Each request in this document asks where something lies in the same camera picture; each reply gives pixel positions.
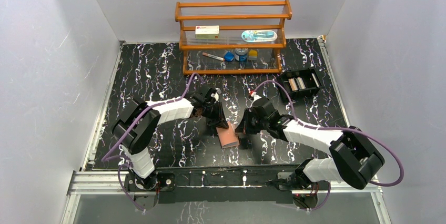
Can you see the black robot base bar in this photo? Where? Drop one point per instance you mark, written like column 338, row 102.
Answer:
column 225, row 183

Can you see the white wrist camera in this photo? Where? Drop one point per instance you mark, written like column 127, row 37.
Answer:
column 215, row 95
column 253, row 96

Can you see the white red medicine box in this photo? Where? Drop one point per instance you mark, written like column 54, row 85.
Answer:
column 207, row 32

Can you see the small yellow box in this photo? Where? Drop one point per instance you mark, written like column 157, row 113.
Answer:
column 252, row 55

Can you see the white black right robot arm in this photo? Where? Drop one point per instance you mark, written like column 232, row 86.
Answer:
column 351, row 157

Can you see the blue white round tin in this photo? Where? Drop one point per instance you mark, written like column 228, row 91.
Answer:
column 241, row 54

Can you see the gold cards stack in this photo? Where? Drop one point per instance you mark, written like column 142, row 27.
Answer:
column 293, row 84

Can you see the blue toothbrush blister pack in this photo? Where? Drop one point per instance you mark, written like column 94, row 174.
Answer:
column 258, row 36

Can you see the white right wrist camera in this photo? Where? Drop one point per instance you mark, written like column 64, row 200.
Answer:
column 253, row 96

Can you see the white cards stack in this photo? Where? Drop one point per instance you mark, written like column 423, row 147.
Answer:
column 315, row 80

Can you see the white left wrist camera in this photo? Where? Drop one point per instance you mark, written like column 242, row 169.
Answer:
column 215, row 95

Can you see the wooden three-tier shelf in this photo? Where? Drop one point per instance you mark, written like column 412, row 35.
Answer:
column 233, row 18

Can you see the brown leather card holder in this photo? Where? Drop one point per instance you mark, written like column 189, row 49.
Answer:
column 227, row 136

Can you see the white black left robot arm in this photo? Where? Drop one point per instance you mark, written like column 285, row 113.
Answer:
column 135, row 130

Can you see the small blue box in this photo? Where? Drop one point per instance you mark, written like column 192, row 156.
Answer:
column 229, row 56

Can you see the red white marker pen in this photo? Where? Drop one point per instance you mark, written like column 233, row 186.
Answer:
column 214, row 57

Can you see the black card tray box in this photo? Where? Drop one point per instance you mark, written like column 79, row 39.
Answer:
column 304, row 81

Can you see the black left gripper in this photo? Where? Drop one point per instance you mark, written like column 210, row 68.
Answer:
column 216, row 113

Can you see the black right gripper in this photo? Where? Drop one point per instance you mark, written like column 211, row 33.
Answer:
column 244, row 127

